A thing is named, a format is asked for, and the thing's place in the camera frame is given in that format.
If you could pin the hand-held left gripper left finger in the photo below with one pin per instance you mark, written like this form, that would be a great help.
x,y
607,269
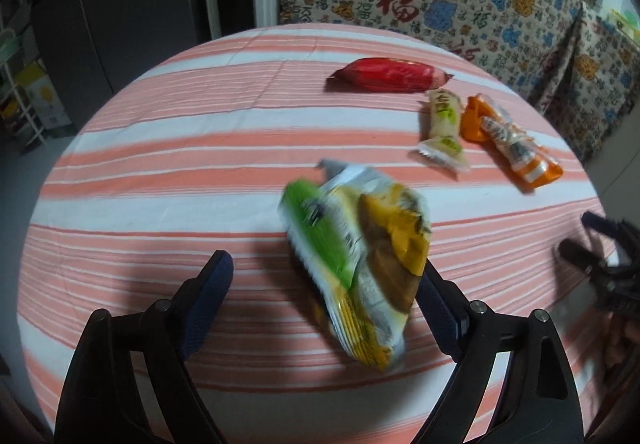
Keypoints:
x,y
205,304

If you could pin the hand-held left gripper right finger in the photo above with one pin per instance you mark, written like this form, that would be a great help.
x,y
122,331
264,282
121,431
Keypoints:
x,y
442,314

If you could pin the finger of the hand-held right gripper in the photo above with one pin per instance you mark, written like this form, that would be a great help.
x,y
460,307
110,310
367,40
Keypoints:
x,y
602,224
580,254

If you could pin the green yellow snack packet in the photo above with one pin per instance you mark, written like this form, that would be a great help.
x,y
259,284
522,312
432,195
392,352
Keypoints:
x,y
360,259

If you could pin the person's right hand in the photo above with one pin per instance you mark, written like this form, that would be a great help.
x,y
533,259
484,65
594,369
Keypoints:
x,y
620,341

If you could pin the orange white snack packet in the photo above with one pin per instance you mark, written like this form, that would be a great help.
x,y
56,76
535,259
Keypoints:
x,y
520,154

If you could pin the small green white candy packet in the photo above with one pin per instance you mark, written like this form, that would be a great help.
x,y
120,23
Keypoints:
x,y
442,153
445,113

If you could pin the crumpled orange wrapper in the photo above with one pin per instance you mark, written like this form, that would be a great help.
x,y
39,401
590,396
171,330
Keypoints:
x,y
475,118

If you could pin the red snack wrapper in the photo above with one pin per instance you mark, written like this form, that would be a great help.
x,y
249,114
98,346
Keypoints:
x,y
385,74

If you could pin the yellow white cardboard box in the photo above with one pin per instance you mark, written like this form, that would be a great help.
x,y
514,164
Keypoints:
x,y
44,94

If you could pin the dark grey fridge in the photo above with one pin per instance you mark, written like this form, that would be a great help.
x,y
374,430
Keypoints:
x,y
125,19

